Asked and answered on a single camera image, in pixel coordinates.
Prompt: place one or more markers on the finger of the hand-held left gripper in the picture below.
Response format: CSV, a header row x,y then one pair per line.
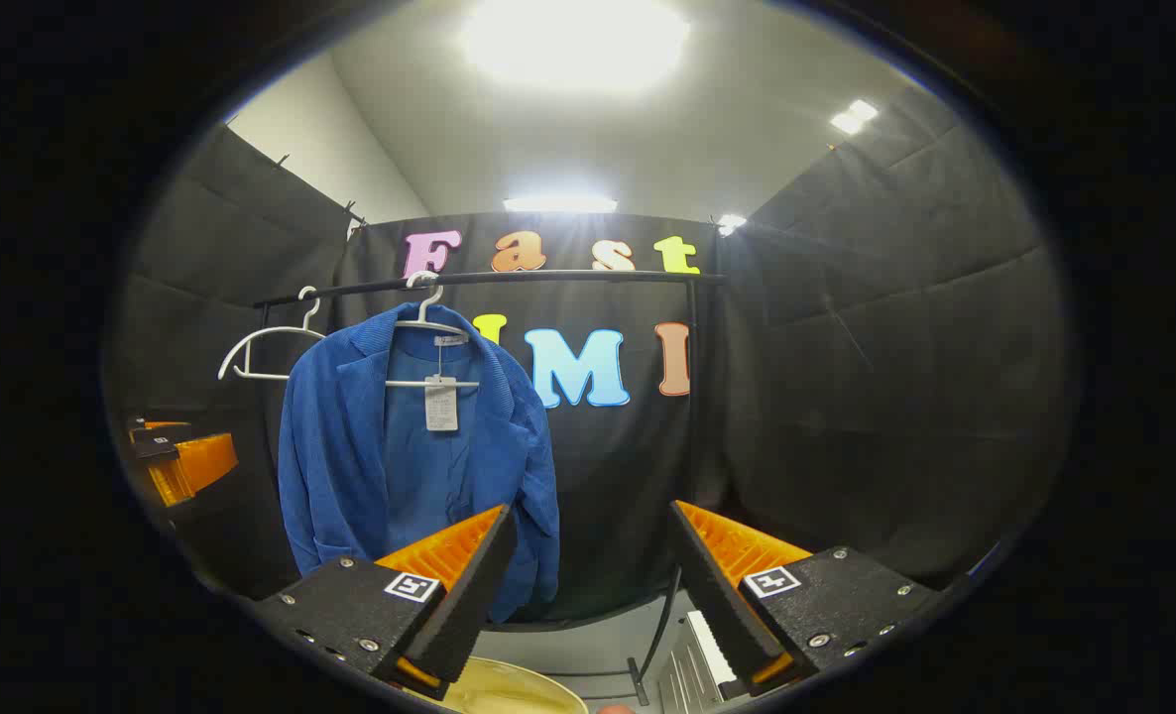
x,y
201,466
157,426

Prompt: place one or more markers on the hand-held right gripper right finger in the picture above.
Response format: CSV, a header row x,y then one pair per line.
x,y
722,605

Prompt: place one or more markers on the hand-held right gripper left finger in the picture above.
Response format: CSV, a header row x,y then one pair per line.
x,y
469,605

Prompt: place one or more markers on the beige round laundry hamper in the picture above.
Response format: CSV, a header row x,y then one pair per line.
x,y
509,691

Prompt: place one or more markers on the white clothes hanger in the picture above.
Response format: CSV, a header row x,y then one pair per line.
x,y
261,375
429,383

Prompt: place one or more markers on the black metal clothes rack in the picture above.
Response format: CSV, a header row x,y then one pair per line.
x,y
548,279

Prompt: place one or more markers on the grey ribbed panel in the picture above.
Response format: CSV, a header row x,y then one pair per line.
x,y
697,664

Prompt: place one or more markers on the white paper garment tag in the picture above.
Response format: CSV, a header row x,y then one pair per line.
x,y
441,407

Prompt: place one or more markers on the small ceiling light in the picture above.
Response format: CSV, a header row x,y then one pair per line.
x,y
731,224

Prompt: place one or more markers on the ceiling light strip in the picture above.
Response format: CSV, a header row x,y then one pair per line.
x,y
560,203

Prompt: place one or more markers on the large ceiling light panel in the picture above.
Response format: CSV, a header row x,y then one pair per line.
x,y
573,45

